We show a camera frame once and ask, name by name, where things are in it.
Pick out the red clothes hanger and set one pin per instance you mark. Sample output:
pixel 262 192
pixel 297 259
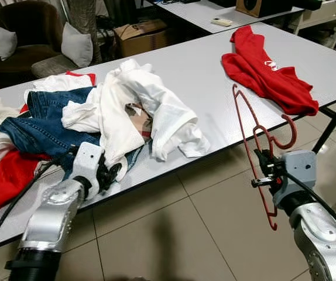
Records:
pixel 294 132

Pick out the plain red shirt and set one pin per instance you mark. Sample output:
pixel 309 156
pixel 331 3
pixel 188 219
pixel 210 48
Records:
pixel 261 76

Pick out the white shirt plaid lining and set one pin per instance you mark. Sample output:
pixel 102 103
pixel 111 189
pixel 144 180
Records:
pixel 168 111

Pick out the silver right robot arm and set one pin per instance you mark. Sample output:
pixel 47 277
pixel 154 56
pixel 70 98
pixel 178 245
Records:
pixel 320 234

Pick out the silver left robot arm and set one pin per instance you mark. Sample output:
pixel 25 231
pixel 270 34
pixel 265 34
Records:
pixel 54 216

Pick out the blue jeans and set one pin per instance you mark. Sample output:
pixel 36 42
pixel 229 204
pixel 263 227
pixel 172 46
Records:
pixel 45 129

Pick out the crumpled red garment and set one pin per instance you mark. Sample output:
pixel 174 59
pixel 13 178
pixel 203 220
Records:
pixel 13 175

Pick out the white garment red trim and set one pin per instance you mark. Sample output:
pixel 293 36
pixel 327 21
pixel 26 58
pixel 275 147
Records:
pixel 57 82

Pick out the grey seat cushion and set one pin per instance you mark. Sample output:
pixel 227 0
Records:
pixel 48 65

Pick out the brown cardboard box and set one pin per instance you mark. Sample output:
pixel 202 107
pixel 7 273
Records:
pixel 141 41

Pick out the white remote control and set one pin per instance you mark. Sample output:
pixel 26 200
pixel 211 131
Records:
pixel 222 21

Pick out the brown speaker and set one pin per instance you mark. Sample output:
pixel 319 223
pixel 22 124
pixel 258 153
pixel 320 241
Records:
pixel 259 7

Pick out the white shelf unit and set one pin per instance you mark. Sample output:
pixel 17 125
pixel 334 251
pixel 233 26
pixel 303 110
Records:
pixel 326 14

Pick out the white desk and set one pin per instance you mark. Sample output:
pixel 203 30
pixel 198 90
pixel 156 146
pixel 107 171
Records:
pixel 197 12

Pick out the grey patterned drape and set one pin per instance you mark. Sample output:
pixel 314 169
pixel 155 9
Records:
pixel 83 12

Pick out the brown armchair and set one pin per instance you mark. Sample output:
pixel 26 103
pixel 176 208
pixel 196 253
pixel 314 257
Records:
pixel 33 23

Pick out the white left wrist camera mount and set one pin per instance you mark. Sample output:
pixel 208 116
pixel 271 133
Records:
pixel 87 161

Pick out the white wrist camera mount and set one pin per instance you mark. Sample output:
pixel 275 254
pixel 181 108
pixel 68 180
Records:
pixel 300 170
pixel 87 161

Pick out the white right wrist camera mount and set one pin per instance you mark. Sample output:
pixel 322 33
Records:
pixel 300 170

